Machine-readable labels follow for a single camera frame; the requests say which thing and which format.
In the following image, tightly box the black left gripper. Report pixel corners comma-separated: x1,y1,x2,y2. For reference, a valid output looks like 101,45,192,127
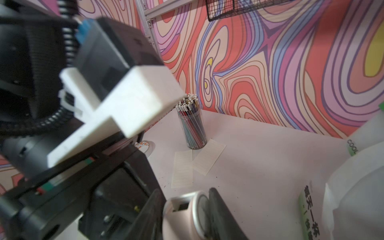
1,134,165,240

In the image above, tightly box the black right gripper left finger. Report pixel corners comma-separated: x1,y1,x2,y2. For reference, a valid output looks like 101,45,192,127
123,189,164,240

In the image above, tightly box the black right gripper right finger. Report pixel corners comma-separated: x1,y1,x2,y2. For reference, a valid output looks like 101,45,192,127
209,188,248,240

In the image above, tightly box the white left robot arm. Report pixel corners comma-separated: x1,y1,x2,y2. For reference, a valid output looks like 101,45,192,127
1,1,165,240

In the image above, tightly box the cream lined receipt paper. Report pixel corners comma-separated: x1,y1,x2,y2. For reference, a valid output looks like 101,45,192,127
171,150,193,189
193,139,227,176

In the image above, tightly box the clear cup of pencils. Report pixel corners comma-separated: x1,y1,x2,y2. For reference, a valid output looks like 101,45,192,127
175,94,207,150

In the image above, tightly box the green white paper bag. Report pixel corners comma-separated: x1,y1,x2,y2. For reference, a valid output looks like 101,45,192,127
299,105,384,240

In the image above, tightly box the black wire basket back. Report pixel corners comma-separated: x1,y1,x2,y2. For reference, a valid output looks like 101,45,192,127
205,0,292,22

